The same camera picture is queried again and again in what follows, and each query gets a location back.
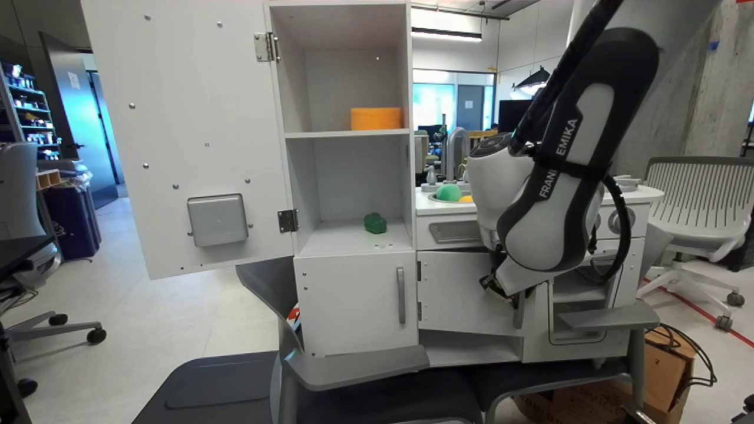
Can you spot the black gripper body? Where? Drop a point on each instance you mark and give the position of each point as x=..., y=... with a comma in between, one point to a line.
x=491, y=281

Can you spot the white small cabinet door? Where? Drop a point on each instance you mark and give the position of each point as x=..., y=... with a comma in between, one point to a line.
x=461, y=290

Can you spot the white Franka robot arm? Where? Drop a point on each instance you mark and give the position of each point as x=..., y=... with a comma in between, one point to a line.
x=579, y=155

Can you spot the white tall cabinet door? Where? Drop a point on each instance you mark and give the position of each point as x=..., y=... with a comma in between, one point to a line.
x=196, y=119

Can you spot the small green toy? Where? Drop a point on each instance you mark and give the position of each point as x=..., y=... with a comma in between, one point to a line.
x=374, y=221

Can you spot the white toy oven door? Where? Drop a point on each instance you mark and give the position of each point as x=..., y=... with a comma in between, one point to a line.
x=625, y=290

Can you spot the black monitor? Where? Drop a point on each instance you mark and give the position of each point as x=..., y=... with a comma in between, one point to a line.
x=510, y=114

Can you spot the white toy kitchen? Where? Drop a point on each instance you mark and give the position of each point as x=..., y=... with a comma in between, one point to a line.
x=354, y=180

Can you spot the brown cardboard box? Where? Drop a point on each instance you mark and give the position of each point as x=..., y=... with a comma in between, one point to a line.
x=662, y=367

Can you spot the orange block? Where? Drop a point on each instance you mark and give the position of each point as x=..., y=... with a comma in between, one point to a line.
x=377, y=119

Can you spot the white mesh chair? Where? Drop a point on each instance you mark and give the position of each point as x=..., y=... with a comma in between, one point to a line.
x=698, y=196

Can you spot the dark blue bin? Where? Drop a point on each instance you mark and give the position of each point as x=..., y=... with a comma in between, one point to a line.
x=70, y=219

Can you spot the grey back office chair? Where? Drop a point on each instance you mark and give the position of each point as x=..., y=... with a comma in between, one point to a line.
x=18, y=188

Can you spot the cluttered storage shelf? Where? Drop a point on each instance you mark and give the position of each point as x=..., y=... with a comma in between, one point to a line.
x=27, y=102

